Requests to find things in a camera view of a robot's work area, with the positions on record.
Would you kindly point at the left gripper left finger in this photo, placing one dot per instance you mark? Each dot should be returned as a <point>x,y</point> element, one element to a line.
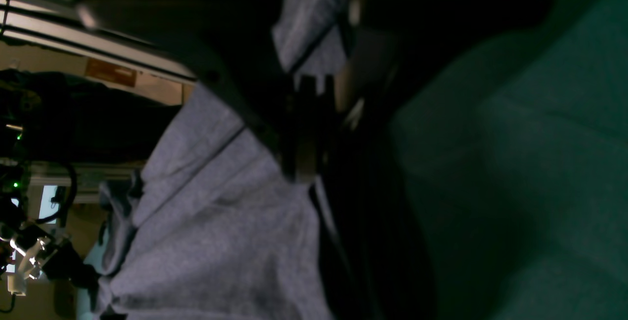
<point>228,46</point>

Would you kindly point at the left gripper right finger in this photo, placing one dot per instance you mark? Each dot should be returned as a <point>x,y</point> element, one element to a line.
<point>399,46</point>

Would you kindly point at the blue-grey T-shirt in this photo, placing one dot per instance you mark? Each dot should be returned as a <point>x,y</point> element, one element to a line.
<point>211,228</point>

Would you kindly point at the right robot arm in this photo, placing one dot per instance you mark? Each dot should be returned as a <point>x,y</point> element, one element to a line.
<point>43,254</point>

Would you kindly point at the teal table cloth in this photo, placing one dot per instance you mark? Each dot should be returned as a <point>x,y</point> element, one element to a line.
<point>515,159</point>

